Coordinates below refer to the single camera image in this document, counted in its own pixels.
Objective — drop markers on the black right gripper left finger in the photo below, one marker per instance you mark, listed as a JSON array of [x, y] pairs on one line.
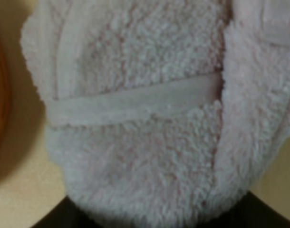
[[66, 215]]

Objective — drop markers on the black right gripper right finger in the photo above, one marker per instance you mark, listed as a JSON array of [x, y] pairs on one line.
[[251, 212]]

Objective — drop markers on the pink towel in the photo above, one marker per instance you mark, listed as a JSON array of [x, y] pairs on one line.
[[161, 113]]

